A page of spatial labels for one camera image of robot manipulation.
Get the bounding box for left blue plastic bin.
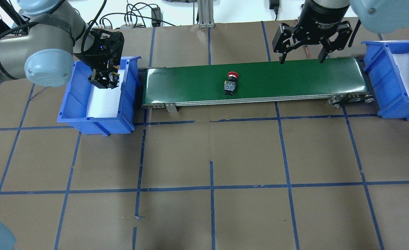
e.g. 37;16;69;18
57;57;140;136

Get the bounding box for blue plastic bin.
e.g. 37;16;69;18
363;41;409;120
57;57;140;136

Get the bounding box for left white foam pad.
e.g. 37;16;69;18
86;69;125;118

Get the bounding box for green conveyor belt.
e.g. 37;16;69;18
142;57;375;112

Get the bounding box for red mushroom push button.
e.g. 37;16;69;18
223;72;239;95

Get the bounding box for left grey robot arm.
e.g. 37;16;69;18
0;0;125;89

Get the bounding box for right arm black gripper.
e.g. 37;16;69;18
272;0;353;65

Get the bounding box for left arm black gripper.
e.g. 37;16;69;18
82;30;125;89

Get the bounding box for right blue plastic bin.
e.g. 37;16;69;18
363;41;409;120

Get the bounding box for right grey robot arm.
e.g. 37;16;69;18
272;0;409;64

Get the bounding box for aluminium frame post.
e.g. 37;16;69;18
197;0;215;29

